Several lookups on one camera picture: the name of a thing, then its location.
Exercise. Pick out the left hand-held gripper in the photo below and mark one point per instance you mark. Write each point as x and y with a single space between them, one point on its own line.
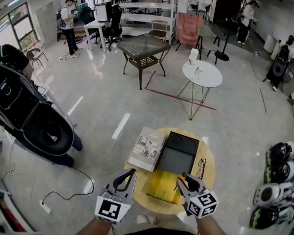
110 209

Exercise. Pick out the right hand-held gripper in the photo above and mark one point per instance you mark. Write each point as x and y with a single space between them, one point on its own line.
202 203

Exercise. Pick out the orange handled tool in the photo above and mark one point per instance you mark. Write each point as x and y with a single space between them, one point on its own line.
182 178

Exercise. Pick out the black and yellow tray box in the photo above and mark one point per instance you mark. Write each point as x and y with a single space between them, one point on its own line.
161 187

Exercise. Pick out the person's right forearm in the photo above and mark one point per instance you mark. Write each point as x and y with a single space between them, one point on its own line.
210 226

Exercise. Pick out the person's left forearm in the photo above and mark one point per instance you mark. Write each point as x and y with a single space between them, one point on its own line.
95 229

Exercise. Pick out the white shelving unit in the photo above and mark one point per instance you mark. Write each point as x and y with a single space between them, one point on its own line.
0 191

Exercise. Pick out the black-framed eyeglasses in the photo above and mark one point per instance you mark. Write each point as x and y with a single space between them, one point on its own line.
201 172

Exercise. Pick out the round wooden table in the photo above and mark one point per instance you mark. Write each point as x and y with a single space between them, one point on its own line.
210 170

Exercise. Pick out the person's left white shoe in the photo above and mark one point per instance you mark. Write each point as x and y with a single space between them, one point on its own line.
143 219

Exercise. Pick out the person's left leg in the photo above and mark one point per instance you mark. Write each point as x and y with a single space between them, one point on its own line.
166 223

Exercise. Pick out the grey photo book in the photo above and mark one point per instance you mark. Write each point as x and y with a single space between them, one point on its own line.
147 148

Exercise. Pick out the person's black shirt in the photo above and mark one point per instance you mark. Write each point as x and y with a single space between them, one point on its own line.
159 232

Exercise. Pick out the white power strip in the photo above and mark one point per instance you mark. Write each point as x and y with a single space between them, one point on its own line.
45 207

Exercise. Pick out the round white side table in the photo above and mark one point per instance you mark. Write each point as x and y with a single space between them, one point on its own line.
205 75

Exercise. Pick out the small white gadget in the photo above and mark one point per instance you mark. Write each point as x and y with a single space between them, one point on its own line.
198 70

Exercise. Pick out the white carton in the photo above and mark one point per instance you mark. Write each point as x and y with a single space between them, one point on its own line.
193 57

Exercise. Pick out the black round-base stand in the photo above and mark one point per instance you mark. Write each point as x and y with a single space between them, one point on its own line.
221 56

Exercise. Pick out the dark glass-top square table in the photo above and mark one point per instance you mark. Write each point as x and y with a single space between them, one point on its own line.
144 44

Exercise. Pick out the grey chair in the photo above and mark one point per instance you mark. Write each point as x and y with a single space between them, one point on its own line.
207 37

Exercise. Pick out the black metal chair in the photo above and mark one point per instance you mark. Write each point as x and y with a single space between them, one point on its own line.
35 54

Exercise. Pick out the pink armchair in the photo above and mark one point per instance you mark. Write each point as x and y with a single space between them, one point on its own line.
189 26

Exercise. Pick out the white desk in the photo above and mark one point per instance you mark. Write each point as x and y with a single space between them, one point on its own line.
93 24

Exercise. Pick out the white cylindrical bin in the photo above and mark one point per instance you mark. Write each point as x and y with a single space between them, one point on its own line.
270 43

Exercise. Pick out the white shelf rack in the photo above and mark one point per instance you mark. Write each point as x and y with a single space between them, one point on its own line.
147 18

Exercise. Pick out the white computer case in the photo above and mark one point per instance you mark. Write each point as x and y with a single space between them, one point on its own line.
101 11

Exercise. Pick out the grey locker cabinet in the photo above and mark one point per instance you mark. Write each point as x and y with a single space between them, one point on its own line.
46 21

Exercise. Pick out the black framed window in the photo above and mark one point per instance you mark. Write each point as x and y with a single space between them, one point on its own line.
24 26

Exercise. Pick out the wooden frame chair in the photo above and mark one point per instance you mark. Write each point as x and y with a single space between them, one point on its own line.
158 33

